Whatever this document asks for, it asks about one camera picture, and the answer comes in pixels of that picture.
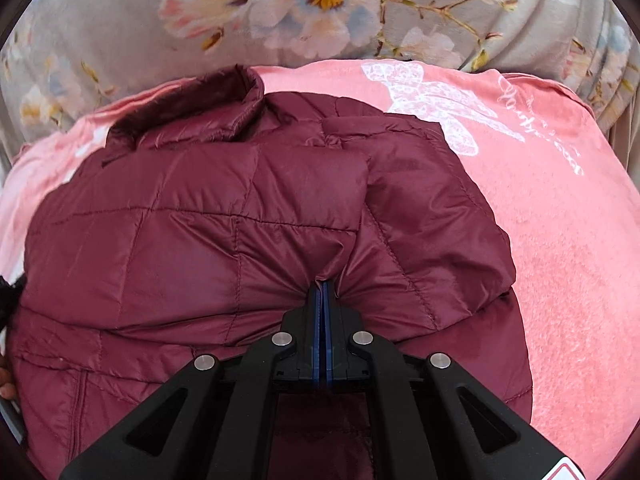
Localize pink blanket with white bows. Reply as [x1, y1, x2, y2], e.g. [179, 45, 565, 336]
[0, 59, 640, 461]

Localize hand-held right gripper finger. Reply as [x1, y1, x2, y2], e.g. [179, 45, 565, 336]
[59, 282, 326, 480]
[325, 282, 587, 480]

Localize maroon quilted puffer jacket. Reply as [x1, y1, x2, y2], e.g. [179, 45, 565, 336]
[7, 64, 533, 480]

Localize person's left hand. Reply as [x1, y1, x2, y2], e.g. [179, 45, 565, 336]
[0, 355, 18, 402]

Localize grey floral blanket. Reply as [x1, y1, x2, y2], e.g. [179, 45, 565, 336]
[0, 0, 640, 161]

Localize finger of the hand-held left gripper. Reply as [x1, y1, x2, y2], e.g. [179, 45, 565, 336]
[0, 274, 25, 332]

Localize beige cloth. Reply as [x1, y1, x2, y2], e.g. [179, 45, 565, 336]
[606, 109, 640, 193]

